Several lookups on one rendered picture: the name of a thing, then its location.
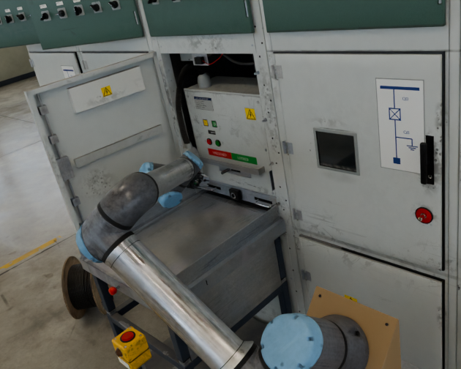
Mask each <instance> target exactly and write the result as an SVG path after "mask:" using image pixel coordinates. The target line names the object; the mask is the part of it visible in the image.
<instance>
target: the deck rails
mask: <svg viewBox="0 0 461 369"><path fill-rule="evenodd" d="M181 194H182V197H183V198H182V200H181V202H180V204H178V205H177V206H175V207H172V208H165V207H163V206H162V205H161V204H160V203H159V202H157V203H156V204H155V205H154V206H153V207H152V208H150V209H149V210H148V211H147V212H146V213H145V214H144V215H143V216H142V217H141V218H140V219H139V220H138V221H137V222H136V223H135V225H134V226H133V227H132V228H131V229H130V230H131V231H132V232H133V233H134V234H136V233H138V232H139V231H142V230H143V229H145V228H146V227H148V226H150V225H151V224H153V223H155V222H157V221H158V220H160V219H162V218H163V217H165V216H166V215H169V214H170V213H171V212H173V211H175V210H177V209H178V208H180V207H181V206H183V205H185V204H187V203H189V202H190V201H192V200H193V199H195V198H197V197H198V196H200V194H197V193H196V190H195V189H191V188H187V187H186V188H185V189H184V190H183V191H182V193H181ZM278 220H279V217H278V212H277V207H276V206H273V207H272V208H271V209H270V210H268V211H267V212H265V213H264V214H262V215H261V216H260V217H258V218H256V219H255V220H253V221H252V222H251V223H249V224H248V225H246V226H245V227H243V228H242V229H241V230H239V231H238V232H236V233H235V234H234V235H232V236H230V237H229V238H228V239H226V240H225V241H224V242H222V243H221V244H219V245H218V246H216V247H215V248H213V249H212V250H210V251H209V252H208V253H206V254H205V255H204V256H202V257H200V258H199V259H198V260H196V261H195V262H193V263H192V264H190V265H189V266H188V267H186V268H185V269H183V270H182V271H180V272H179V273H178V274H176V276H177V278H178V279H180V281H181V282H182V283H183V284H184V285H186V286H188V285H189V284H191V283H192V282H194V281H195V280H197V279H198V278H199V277H200V276H202V275H203V274H205V273H206V272H208V271H209V270H210V269H211V268H213V267H214V266H216V265H217V264H218V263H219V262H221V261H222V260H224V259H225V258H227V257H228V256H229V255H230V254H232V253H234V252H235V251H236V250H238V249H239V248H240V247H242V246H243V245H245V244H246V243H247V242H249V241H250V240H251V239H253V238H254V237H256V236H257V235H259V233H261V232H262V231H264V230H265V229H267V228H268V227H269V226H271V225H272V224H273V223H275V222H276V221H278ZM78 249H79V248H78ZM79 251H80V250H79ZM80 255H81V258H82V260H83V261H85V262H86V263H87V262H89V261H91V260H89V259H87V257H85V256H84V255H83V254H82V252H81V251H80Z"/></svg>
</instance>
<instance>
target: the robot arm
mask: <svg viewBox="0 0 461 369"><path fill-rule="evenodd" d="M202 167H203V162H202V161H201V160H200V159H199V158H198V157H197V156H196V155H194V154H193V153H192V152H189V151H186V152H185V153H183V155H182V156H181V157H180V158H179V159H177V160H175V161H173V162H172V163H168V164H167V165H164V164H159V163H153V162H150V163H149V162H146V163H144V164H143V165H142V166H141V167H140V170H139V172H135V173H132V174H129V175H127V176H126V177H124V178H123V179H122V180H120V181H119V182H118V183H116V184H115V185H114V186H113V187H112V188H111V189H110V190H109V191H108V192H107V193H106V194H105V195H104V196H103V198H102V199H101V200H100V202H99V203H98V205H96V207H95V208H94V210H93V211H92V212H91V214H90V215H89V216H88V217H87V218H86V220H84V221H83V223H82V224H81V226H80V228H79V229H78V232H77V234H76V244H77V246H78V248H79V250H80V251H81V252H82V254H83V255H84V256H85V257H87V259H89V260H92V261H93V262H95V263H102V262H104V263H105V264H106V265H108V266H109V267H110V268H111V269H112V270H113V271H114V272H115V273H116V274H117V275H118V276H119V277H120V278H121V279H122V280H123V281H124V282H125V283H126V284H127V285H128V286H129V287H130V288H131V289H132V290H133V291H134V292H135V293H136V294H137V295H138V296H139V297H140V298H141V299H142V300H143V301H144V302H145V303H146V304H147V305H148V306H149V307H150V308H151V309H152V310H153V311H154V312H155V313H156V314H157V315H158V316H159V317H160V318H161V319H162V320H163V321H164V322H165V323H166V324H167V325H168V326H169V327H170V328H171V329H172V330H173V331H174V332H175V333H176V334H177V335H178V336H179V337H180V338H181V339H182V340H183V341H184V342H185V343H186V344H187V345H188V346H189V347H190V348H191V349H192V350H193V351H194V352H195V353H196V354H197V355H198V356H199V357H200V358H201V359H202V360H203V361H204V362H205V363H206V364H207V365H208V366H209V367H210V368H211V369H365V368H366V366H367V362H368V358H369V345H368V342H367V337H366V335H365V334H364V331H363V329H362V328H361V327H360V326H359V325H358V324H357V323H356V322H355V321H354V320H353V319H351V318H348V317H347V316H341V315H337V314H333V315H327V316H324V317H322V318H316V317H312V316H306V315H304V314H300V313H286V314H282V315H279V316H277V317H275V318H274V319H273V320H272V321H270V322H269V323H268V325H267V326H266V328H265V330H264V331H263V334H262V338H261V347H260V348H259V347H258V345H256V344H255V343H254V342H253V341H243V340H241V339H240V338H239V337H238V336H237V335H236V334H235V333H234V332H233V331H232V330H231V329H230V328H229V327H228V326H227V325H226V324H225V323H224V322H223V321H221V320H220V319H219V318H218V317H217V316H216V315H215V314H214V313H213V312H212V311H211V310H210V309H209V308H208V307H207V306H206V305H205V304H204V303H203V302H202V301H201V300H200V299H199V298H198V297H197V296H196V295H195V294H194V293H193V292H192V291H191V290H190V289H189V288H188V287H187V286H186V285H184V284H183V283H182V282H181V281H180V279H178V278H177V276H175V275H174V274H173V273H172V271H170V270H169V268H167V267H166V265H164V264H163V263H162V262H161V260H159V259H158V257H156V256H155V254H153V252H151V251H150V250H149V249H148V248H147V247H146V246H145V245H144V244H143V243H142V242H141V241H140V240H139V239H138V238H137V237H136V235H135V234H134V233H133V232H132V231H131V230H130V229H131V228H132V227H133V226H134V225H135V223H136V222H137V221H138V220H139V219H140V218H141V217H142V216H143V215H144V214H145V213H146V212H147V211H148V210H149V209H150V208H152V207H153V206H154V205H155V204H156V202H157V201H158V202H159V203H160V204H161V205H162V206H163V207H165V208H172V207H175V206H177V205H178V204H180V202H181V200H182V198H183V197H182V194H181V193H182V191H183V190H184V189H185V188H186V187H187V188H191V189H201V188H199V187H202V186H208V185H207V184H208V183H209V182H210V179H209V178H210V177H208V176H207V175H205V174H203V173H201V172H200V170H201V169H202ZM201 179H204V181H201Z"/></svg>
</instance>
